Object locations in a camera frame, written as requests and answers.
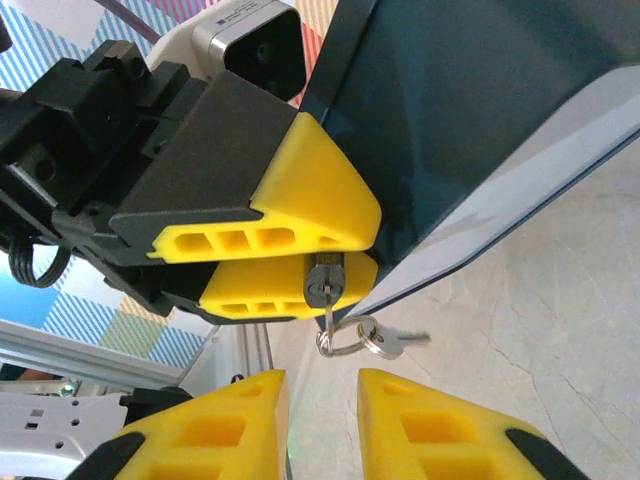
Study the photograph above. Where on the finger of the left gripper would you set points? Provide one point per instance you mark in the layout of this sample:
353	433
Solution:
320	190
260	287

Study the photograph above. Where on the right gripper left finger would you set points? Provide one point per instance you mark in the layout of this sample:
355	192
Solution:
200	440

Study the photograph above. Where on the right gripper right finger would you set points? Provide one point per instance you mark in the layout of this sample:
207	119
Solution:
440	440

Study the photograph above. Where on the small grey padlock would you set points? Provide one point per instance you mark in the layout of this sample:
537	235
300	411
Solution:
315	290

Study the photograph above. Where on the silver key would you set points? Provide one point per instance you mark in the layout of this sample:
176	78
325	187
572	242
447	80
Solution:
328	310

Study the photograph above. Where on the dark blue box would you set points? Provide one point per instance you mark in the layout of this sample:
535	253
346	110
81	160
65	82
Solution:
475	100

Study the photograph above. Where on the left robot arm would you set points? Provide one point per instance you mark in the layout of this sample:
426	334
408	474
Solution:
40	435

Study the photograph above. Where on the aluminium table side rail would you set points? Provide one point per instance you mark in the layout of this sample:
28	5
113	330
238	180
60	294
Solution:
100	350

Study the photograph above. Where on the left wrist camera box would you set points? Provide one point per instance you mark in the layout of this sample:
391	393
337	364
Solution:
260	50

